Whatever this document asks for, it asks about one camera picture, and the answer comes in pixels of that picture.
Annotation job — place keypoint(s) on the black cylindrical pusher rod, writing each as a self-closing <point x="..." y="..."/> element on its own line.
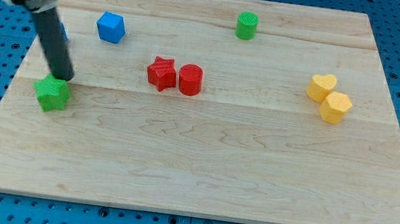
<point x="53" y="43"/>

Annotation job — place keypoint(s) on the blue triangle block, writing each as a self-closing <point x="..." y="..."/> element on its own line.
<point x="64" y="32"/>

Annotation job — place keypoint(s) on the green star block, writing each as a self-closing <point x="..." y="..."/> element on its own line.
<point x="51" y="93"/>

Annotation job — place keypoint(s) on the red star block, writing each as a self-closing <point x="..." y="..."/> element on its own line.
<point x="162" y="73"/>

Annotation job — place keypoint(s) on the blue cube block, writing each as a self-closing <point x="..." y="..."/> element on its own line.
<point x="111" y="27"/>

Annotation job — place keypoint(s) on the red cylinder block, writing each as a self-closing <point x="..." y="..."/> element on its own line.
<point x="190" y="79"/>

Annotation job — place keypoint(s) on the green cylinder block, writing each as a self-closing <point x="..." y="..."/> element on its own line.
<point x="246" y="25"/>

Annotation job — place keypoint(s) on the wooden board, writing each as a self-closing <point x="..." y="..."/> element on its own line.
<point x="250" y="148"/>

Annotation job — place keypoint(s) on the yellow heart block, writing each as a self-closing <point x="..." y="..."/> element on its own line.
<point x="321" y="86"/>

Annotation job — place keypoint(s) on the yellow hexagon block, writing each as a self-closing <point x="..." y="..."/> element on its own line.
<point x="334" y="107"/>

